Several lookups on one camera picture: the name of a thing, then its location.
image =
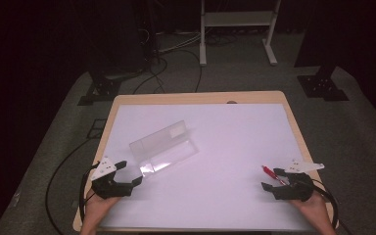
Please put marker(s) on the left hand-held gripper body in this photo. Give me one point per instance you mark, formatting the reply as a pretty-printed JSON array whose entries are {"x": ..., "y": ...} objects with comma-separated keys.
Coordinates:
[{"x": 111, "y": 189}]

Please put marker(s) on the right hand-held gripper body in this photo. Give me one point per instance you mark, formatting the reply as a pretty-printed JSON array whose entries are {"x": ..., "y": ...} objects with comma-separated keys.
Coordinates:
[{"x": 295, "y": 191}]

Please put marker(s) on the red pen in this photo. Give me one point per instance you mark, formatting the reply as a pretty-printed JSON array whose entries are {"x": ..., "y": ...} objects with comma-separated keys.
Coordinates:
[{"x": 269, "y": 172}]

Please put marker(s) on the person's left hand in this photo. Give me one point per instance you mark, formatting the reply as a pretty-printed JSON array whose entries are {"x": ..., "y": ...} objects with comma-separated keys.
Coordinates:
[{"x": 98, "y": 207}]

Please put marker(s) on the person's right hand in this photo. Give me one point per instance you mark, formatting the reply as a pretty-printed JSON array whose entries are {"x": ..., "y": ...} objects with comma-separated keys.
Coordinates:
[{"x": 311, "y": 209}]

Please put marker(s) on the clear plastic case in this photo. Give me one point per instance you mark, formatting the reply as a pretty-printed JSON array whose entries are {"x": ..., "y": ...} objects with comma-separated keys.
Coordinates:
[{"x": 163, "y": 148}]

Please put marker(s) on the white table mat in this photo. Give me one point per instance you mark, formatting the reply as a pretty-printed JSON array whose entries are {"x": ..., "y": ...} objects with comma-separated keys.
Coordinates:
[{"x": 225, "y": 147}]

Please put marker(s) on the black stand base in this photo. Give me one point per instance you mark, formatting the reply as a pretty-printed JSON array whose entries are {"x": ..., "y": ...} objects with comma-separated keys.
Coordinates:
[
  {"x": 323, "y": 86},
  {"x": 103, "y": 91}
]

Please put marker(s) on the white metal stand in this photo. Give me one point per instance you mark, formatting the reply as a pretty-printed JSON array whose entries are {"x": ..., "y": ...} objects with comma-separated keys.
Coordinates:
[{"x": 238, "y": 18}]

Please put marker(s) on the black square floor frame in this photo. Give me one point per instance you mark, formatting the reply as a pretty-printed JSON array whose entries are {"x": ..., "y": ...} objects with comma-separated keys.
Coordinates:
[{"x": 97, "y": 129}]

